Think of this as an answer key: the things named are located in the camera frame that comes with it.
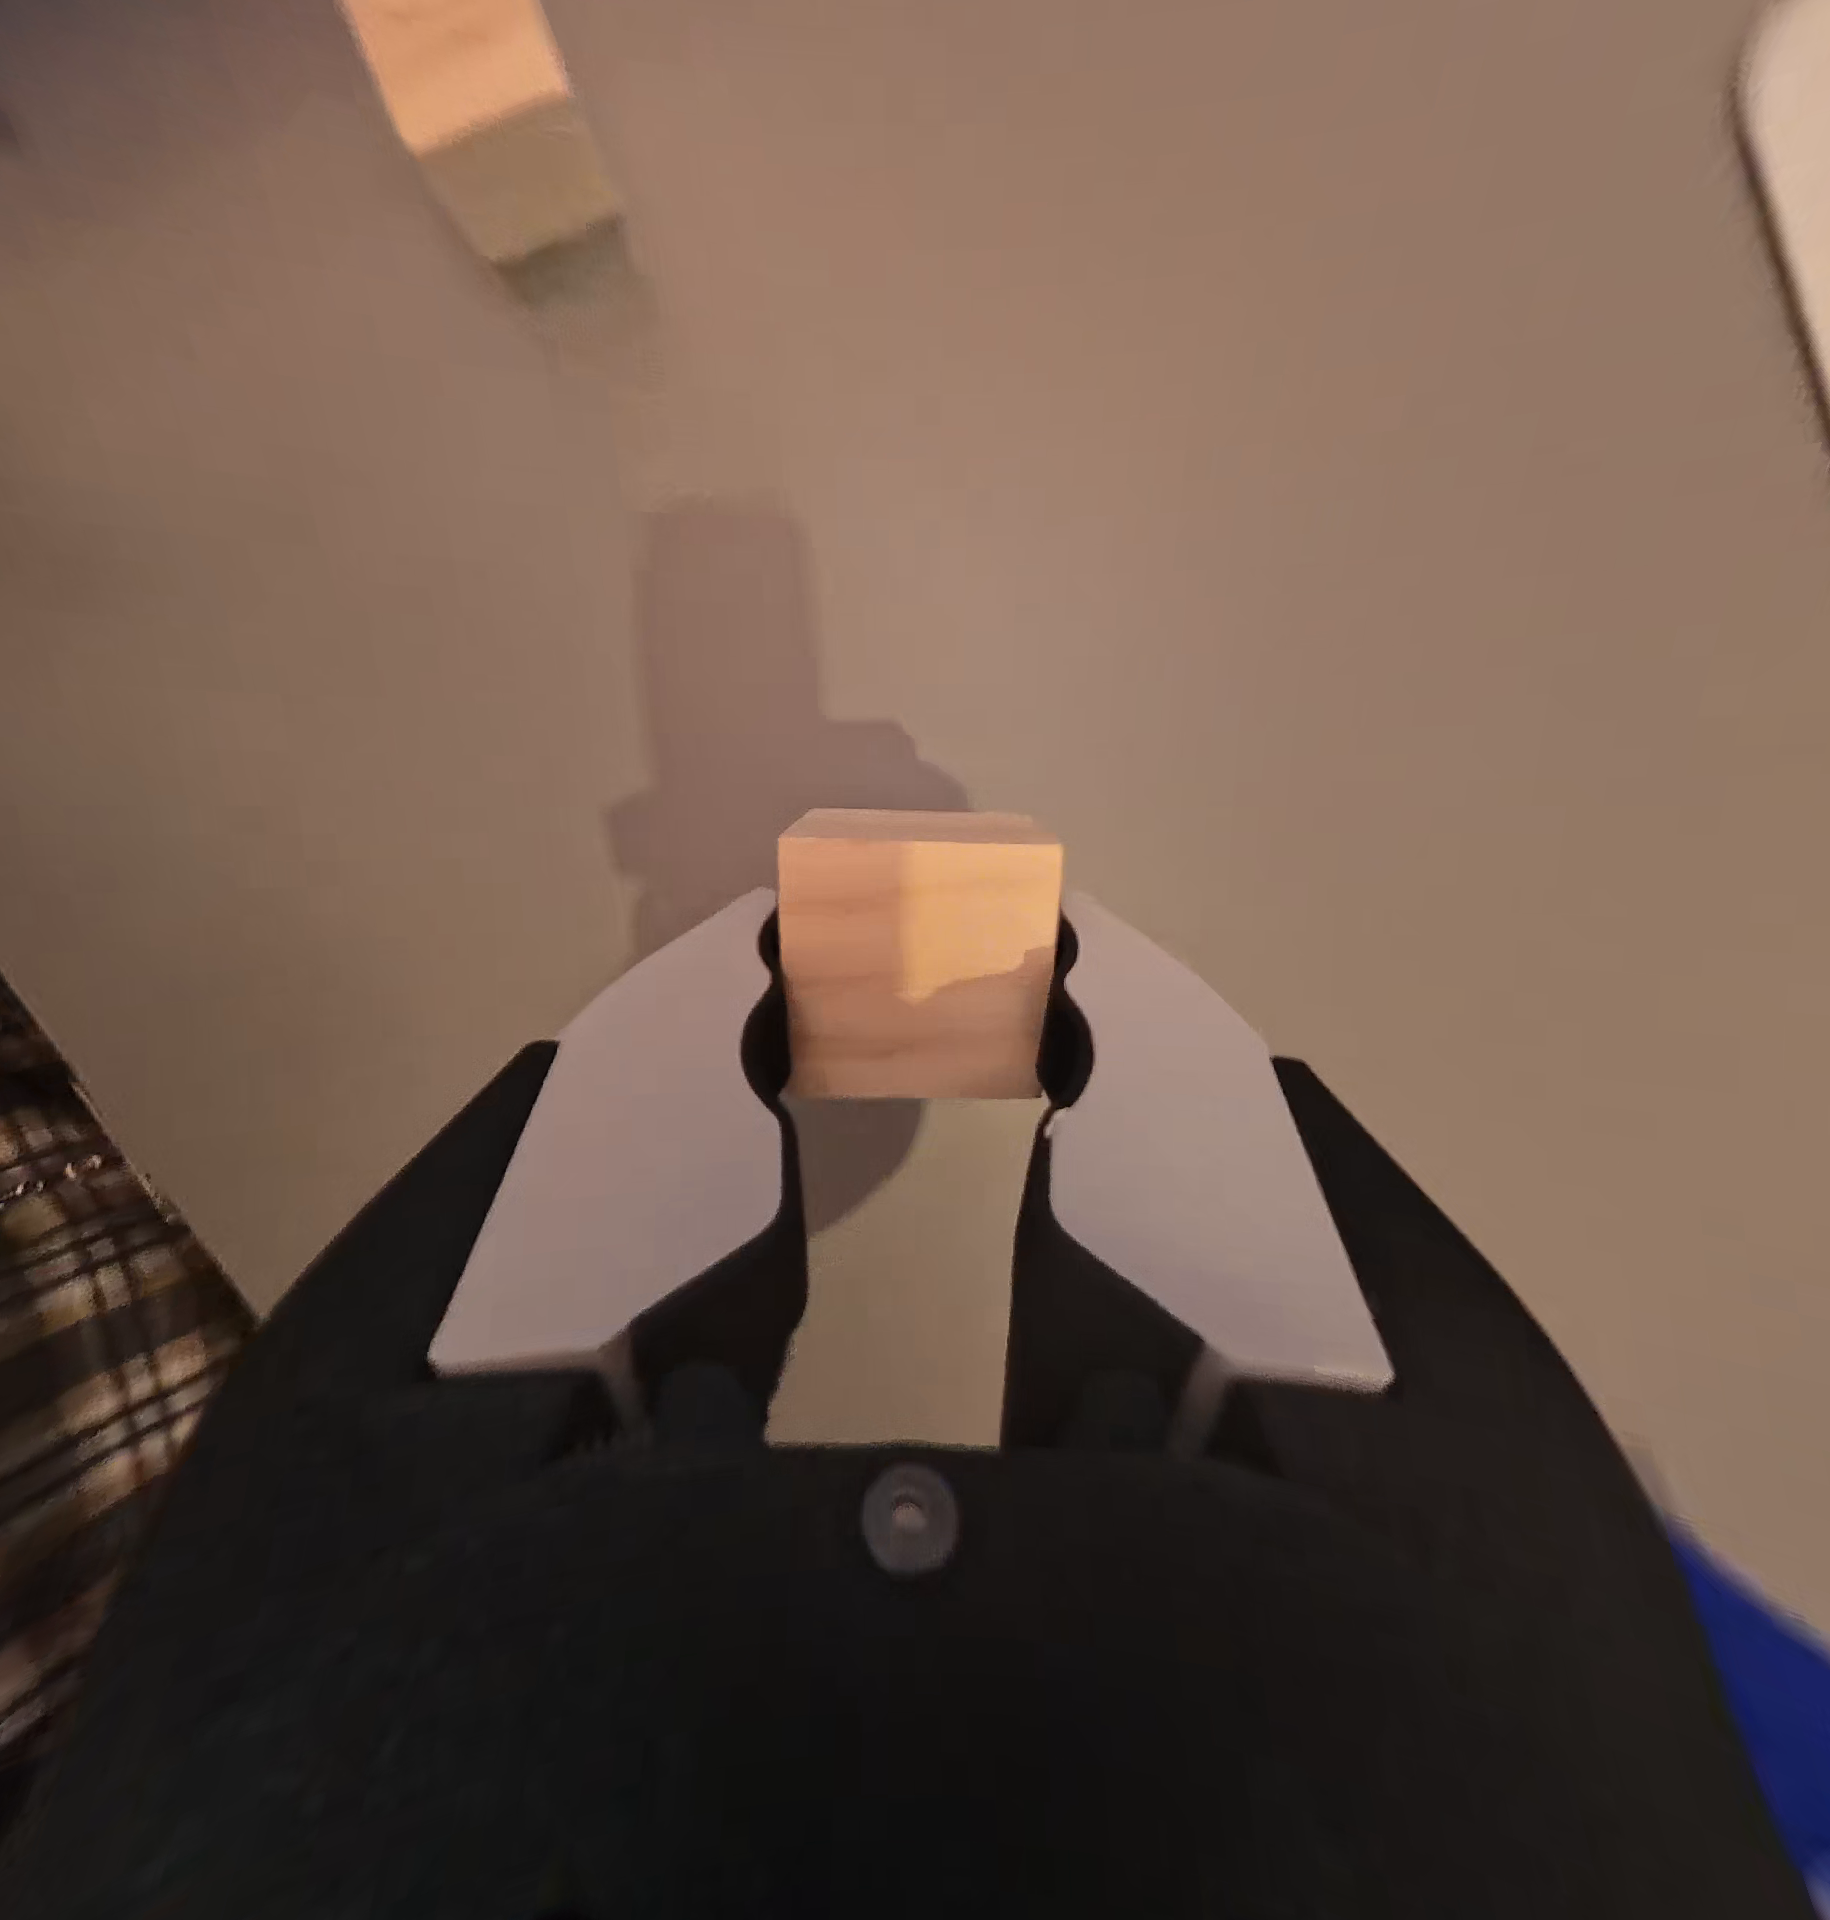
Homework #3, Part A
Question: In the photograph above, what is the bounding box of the wooden cube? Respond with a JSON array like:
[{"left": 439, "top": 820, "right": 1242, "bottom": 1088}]
[
  {"left": 336, "top": 0, "right": 624, "bottom": 273},
  {"left": 778, "top": 809, "right": 1066, "bottom": 1101}
]

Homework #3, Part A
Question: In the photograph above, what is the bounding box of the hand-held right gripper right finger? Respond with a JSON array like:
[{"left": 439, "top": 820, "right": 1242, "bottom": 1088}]
[{"left": 998, "top": 890, "right": 1396, "bottom": 1453}]

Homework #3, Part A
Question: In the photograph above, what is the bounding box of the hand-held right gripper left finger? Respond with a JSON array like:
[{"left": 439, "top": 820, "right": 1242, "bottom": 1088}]
[{"left": 429, "top": 890, "right": 811, "bottom": 1444}]

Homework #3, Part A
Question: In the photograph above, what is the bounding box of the blue plastic bin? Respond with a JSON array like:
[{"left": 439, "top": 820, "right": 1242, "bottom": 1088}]
[{"left": 1664, "top": 1530, "right": 1830, "bottom": 1920}]

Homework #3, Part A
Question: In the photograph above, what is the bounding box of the person's plaid shirt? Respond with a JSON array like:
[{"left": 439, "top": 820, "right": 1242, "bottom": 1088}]
[{"left": 0, "top": 915, "right": 257, "bottom": 1803}]

